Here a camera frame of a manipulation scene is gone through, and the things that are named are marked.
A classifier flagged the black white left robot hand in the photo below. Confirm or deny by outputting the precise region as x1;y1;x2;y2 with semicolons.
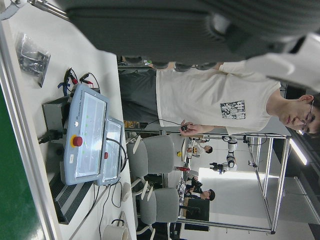
65;0;320;93

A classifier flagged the grey metal box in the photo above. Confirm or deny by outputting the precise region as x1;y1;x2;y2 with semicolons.
41;97;72;145

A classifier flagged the black finned metal box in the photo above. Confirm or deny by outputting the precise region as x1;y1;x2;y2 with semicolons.
48;172;95;225

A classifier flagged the person in white t-shirt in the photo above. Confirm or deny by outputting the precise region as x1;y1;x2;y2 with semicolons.
119;59;316;138

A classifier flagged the black alligator clip lead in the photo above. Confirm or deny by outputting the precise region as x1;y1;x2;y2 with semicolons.
79;72;101;90

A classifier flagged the red alligator clip lead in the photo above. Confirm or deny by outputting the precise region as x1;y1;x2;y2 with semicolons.
64;67;79;86

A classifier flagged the silver metal rod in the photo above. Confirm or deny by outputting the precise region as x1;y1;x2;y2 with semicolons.
27;0;70;20

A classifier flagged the grey office chair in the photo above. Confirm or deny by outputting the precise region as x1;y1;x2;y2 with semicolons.
126;134;176;179
134;187;180;235

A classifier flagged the background person white top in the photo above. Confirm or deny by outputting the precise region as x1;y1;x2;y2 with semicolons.
197;144;213;157

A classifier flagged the clear bag of black parts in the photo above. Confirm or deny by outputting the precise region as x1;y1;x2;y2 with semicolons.
14;31;51;89

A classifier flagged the grey-blue teach pendant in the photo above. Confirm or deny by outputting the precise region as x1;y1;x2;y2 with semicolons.
96;116;125;187
63;83;111;186

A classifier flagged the white computer mouse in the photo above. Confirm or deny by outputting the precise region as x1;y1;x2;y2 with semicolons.
121;181;132;203

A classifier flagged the background person dark top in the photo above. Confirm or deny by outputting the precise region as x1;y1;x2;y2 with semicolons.
191;188;216;201

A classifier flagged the ceiling light strip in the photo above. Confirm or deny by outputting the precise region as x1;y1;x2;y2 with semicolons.
289;138;308;166

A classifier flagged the background black monitor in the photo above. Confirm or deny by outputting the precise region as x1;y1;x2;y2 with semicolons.
183;198;210;232

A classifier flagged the white ceramic mug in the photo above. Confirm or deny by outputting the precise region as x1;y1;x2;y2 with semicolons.
102;219;130;240

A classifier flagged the green conveyor belt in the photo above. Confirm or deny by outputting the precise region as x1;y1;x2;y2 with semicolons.
0;19;63;240

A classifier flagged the small black wired remote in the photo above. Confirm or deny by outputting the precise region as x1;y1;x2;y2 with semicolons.
180;119;193;132

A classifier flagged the aluminium profile frame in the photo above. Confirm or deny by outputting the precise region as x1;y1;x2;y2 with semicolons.
159;129;293;235

